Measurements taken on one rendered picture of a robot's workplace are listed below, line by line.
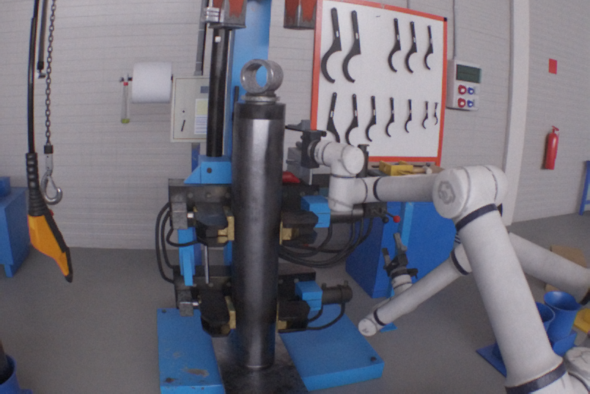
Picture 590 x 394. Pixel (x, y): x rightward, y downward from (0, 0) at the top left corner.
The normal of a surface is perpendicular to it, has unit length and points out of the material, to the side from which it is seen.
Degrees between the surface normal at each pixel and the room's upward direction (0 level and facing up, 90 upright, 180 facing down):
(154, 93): 116
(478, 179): 46
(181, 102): 90
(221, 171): 90
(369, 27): 90
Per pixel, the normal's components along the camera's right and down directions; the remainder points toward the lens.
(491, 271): -0.68, -0.18
